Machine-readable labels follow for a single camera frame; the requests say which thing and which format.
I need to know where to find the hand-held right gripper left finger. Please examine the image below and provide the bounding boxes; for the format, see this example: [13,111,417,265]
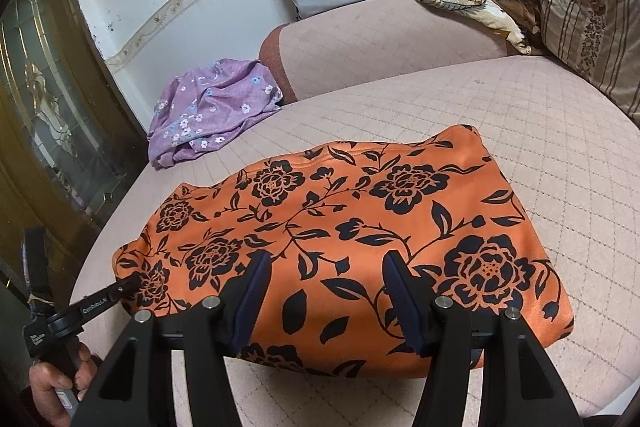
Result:
[75,249,273,427]

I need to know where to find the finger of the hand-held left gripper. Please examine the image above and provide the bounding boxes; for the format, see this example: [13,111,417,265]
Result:
[77,273,145,322]

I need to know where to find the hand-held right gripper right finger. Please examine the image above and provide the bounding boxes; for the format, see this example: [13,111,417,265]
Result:
[382,251,583,427]

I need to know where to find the orange black floral shirt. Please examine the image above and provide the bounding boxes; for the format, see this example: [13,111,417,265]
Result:
[112,124,575,378]

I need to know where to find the person's left hand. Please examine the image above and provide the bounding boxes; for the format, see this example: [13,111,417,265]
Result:
[29,342,103,427]

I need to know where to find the wooden door with glass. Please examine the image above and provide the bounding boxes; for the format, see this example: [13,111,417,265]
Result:
[0,0,148,333]

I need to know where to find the purple floral cloth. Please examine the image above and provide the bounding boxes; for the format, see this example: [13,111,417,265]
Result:
[147,58,284,169]

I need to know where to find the pink quilted bed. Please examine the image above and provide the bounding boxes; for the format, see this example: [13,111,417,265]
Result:
[67,54,640,427]

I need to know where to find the pink bolster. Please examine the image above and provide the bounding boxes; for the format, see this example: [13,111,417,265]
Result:
[258,0,511,102]

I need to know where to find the beige striped cushion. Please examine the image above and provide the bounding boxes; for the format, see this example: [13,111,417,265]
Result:
[537,0,640,128]

